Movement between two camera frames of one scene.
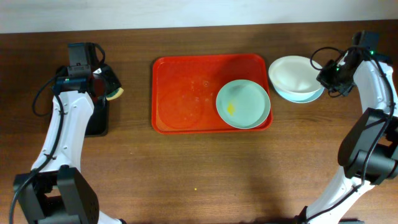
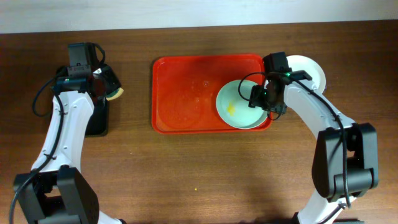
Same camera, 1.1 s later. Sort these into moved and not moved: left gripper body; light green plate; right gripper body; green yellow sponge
Moved: right gripper body
Not moved: left gripper body; green yellow sponge; light green plate
